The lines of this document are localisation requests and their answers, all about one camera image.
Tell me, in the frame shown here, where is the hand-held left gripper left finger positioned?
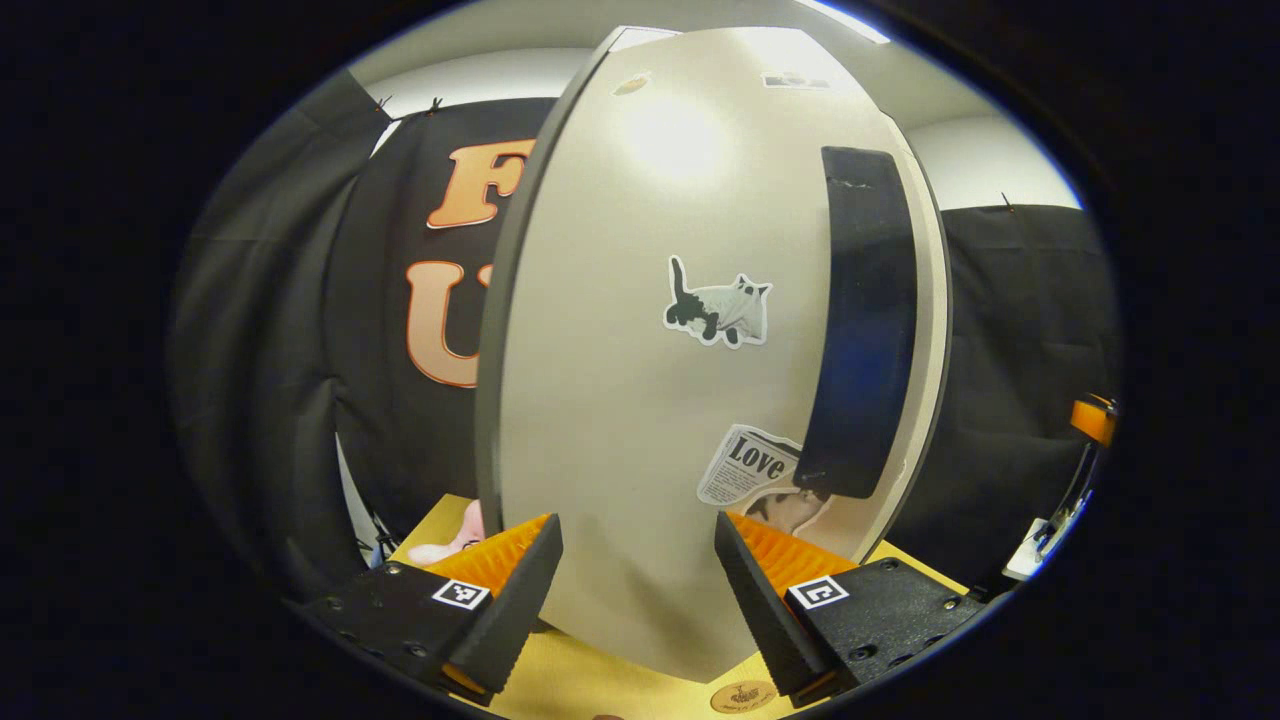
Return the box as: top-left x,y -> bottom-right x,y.
298,513 -> 564,706

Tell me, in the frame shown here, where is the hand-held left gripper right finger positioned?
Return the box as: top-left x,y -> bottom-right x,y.
713,510 -> 991,706

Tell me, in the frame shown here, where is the white door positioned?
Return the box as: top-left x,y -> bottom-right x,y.
475,25 -> 953,684

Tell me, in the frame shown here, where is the round wooden coaster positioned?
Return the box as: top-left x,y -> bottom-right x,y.
710,680 -> 779,715

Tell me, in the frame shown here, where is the pink plush toy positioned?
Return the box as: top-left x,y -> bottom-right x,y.
407,498 -> 488,568

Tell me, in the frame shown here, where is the black backdrop cloth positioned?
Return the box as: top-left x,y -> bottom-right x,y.
170,70 -> 1121,601

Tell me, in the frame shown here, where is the white table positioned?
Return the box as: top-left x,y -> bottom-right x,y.
1003,515 -> 1061,581

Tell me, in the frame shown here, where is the ceiling light strip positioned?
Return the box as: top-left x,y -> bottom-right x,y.
800,0 -> 891,46

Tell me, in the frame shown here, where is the black door handle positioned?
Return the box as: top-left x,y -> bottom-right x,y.
793,145 -> 919,501

